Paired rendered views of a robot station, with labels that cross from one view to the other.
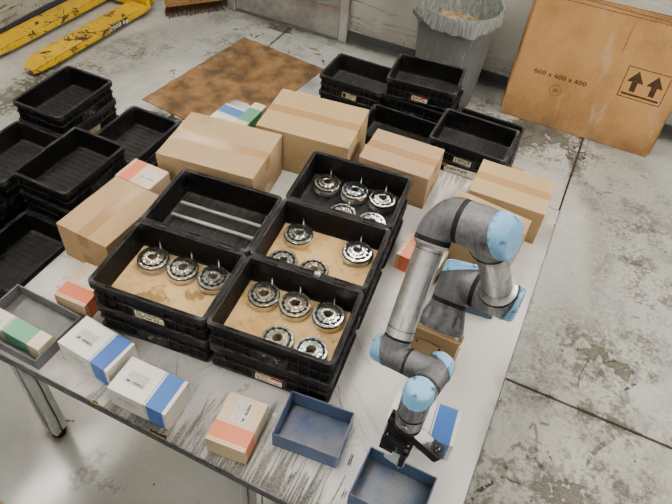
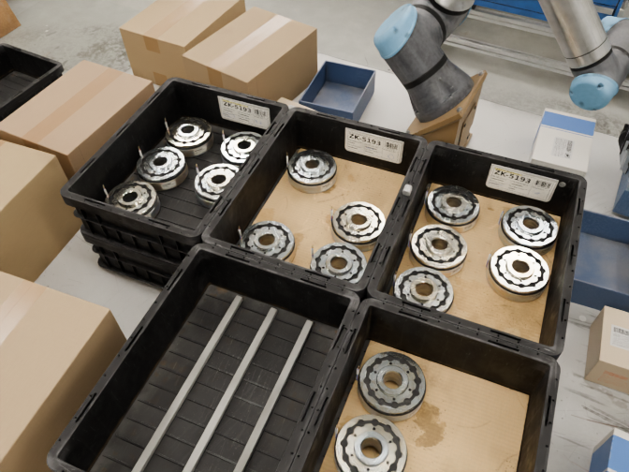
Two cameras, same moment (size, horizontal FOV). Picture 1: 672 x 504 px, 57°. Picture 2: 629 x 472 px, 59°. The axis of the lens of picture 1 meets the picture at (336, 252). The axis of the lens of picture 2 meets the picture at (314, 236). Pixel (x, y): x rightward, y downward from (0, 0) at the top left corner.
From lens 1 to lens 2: 1.74 m
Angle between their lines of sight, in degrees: 52
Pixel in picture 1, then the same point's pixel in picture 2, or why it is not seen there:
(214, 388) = (563, 409)
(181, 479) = not seen: outside the picture
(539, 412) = not seen: hidden behind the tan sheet
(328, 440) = (601, 253)
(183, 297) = (438, 448)
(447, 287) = (429, 48)
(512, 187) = (186, 12)
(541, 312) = not seen: hidden behind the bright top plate
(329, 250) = (297, 209)
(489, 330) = (390, 95)
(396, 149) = (64, 109)
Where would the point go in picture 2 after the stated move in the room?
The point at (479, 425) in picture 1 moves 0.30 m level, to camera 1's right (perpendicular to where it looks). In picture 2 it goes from (527, 118) to (516, 55)
